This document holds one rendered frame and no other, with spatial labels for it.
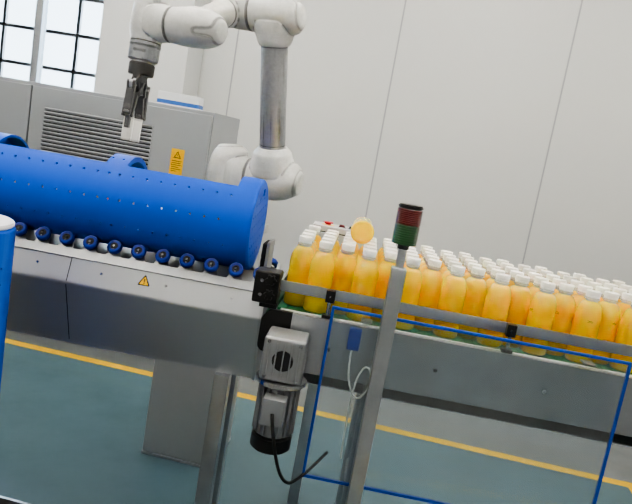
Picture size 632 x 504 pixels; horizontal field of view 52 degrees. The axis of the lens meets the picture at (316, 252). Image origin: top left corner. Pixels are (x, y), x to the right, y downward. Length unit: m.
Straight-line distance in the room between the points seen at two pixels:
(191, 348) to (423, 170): 2.99
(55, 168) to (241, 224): 0.58
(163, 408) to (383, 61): 2.96
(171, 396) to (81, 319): 0.75
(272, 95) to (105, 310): 0.99
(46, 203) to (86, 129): 1.87
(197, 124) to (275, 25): 1.35
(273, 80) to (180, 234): 0.79
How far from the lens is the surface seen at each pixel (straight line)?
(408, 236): 1.60
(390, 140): 4.71
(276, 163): 2.49
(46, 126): 4.04
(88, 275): 2.06
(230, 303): 1.94
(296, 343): 1.70
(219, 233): 1.90
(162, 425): 2.82
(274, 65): 2.46
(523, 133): 4.76
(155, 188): 1.96
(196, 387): 2.71
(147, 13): 2.02
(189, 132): 3.66
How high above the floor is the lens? 1.36
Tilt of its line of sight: 9 degrees down
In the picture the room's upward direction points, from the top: 10 degrees clockwise
